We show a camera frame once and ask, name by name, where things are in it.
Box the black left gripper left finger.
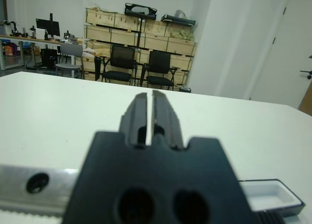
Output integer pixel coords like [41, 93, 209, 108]
[119, 92, 149, 149]

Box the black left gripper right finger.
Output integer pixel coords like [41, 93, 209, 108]
[151, 89, 184, 151]

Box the black box base white inlay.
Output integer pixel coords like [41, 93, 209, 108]
[240, 178, 306, 216]

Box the black mesh office chair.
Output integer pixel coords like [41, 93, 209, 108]
[142, 50, 178, 91]
[101, 44, 137, 86]

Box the wooden shipping crate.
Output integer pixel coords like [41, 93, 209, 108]
[85, 40, 113, 57]
[82, 56, 103, 74]
[85, 7, 116, 25]
[144, 33, 169, 52]
[111, 29, 141, 48]
[167, 37, 197, 56]
[114, 12, 145, 32]
[84, 25, 112, 43]
[144, 20, 169, 37]
[167, 24, 197, 42]

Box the white plastic bag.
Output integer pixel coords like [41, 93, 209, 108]
[82, 47, 97, 58]

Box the black stand pole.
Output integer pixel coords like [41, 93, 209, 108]
[135, 13, 147, 87]

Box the grey plastic chair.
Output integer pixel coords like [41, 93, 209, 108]
[55, 42, 85, 80]

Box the long black case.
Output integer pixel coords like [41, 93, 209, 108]
[160, 13, 197, 27]

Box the black carrying case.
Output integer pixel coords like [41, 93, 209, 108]
[124, 2, 158, 20]

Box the black computer monitor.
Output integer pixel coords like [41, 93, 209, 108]
[36, 18, 60, 37]

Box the white door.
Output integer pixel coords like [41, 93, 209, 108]
[250, 0, 312, 110]

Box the wooden top work desk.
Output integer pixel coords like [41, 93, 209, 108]
[0, 34, 85, 71]

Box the brown cardboard panel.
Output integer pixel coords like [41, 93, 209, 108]
[299, 84, 312, 116]

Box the colourful snack bag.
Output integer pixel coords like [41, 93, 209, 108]
[2, 45, 15, 56]

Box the black door handle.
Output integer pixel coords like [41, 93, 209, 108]
[299, 69, 312, 80]

